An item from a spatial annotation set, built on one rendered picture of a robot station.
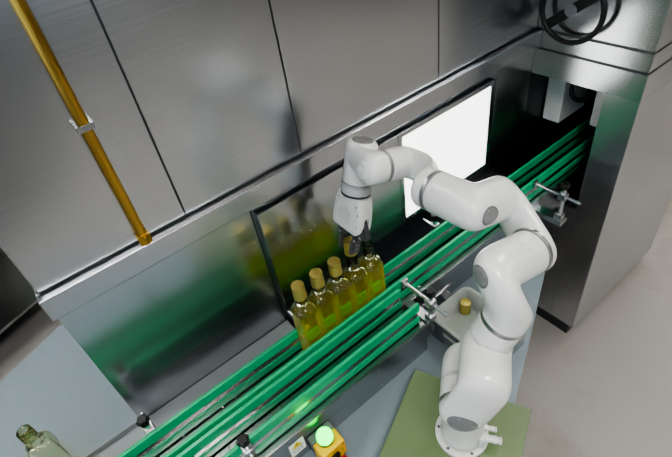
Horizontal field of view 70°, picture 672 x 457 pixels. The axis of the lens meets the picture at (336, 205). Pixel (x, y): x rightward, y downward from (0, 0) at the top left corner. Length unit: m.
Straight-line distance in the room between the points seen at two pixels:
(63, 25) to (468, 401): 0.94
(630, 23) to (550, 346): 1.47
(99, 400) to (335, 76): 1.21
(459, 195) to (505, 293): 0.18
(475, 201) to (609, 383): 1.74
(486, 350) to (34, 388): 1.45
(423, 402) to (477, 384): 0.45
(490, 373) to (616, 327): 1.80
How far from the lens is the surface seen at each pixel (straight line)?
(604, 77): 1.77
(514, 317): 0.87
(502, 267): 0.83
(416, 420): 1.34
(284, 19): 1.08
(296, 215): 1.25
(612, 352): 2.59
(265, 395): 1.30
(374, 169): 1.01
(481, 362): 0.93
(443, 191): 0.89
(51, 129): 0.96
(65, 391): 1.84
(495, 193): 0.89
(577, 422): 2.37
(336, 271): 1.24
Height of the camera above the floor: 2.05
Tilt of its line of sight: 39 degrees down
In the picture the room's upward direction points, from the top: 10 degrees counter-clockwise
